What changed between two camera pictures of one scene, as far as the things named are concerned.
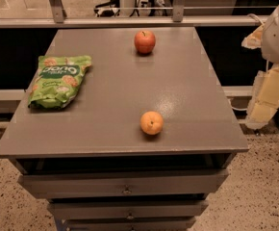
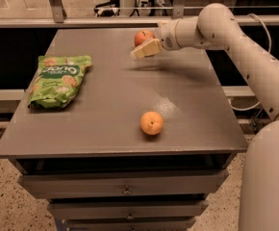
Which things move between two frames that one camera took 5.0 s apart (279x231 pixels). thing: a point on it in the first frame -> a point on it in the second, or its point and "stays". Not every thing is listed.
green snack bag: (57, 81) stays
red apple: (144, 41) stays
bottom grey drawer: (133, 223) stays
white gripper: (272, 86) -> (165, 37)
